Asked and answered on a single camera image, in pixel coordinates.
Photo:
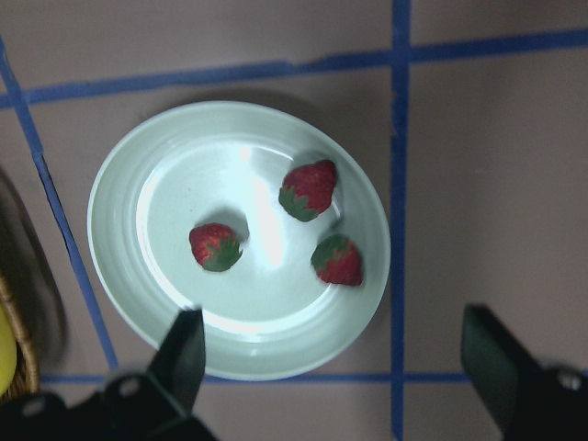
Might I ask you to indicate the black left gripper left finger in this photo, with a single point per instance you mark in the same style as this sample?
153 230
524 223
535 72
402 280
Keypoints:
179 365

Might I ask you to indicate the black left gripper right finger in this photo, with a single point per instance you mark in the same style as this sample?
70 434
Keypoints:
500 369

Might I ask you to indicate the red strawberry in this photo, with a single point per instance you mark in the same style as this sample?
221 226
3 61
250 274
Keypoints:
307 190
215 246
337 260

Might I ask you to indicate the light green plate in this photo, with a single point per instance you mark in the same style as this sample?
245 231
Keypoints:
268 316

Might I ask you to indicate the wicker basket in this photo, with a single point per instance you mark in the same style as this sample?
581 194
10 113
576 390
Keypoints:
27 374

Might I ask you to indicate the yellow banana bunch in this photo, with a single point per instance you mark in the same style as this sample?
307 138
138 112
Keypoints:
8 353

